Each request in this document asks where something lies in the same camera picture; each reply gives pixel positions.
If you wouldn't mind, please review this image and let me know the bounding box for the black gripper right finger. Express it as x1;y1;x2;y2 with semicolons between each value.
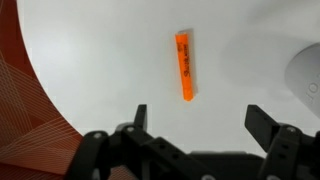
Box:
244;104;320;180

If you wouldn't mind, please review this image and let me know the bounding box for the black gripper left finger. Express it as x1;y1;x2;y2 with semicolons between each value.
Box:
65;104;216;180

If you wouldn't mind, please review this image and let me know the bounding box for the orange marker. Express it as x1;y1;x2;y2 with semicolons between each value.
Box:
174;30;195;103

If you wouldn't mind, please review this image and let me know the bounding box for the white mug cup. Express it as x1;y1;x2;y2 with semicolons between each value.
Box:
283;41;320;121

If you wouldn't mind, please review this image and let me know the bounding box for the large orange patterned sofa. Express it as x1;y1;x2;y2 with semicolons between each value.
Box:
0;0;84;180

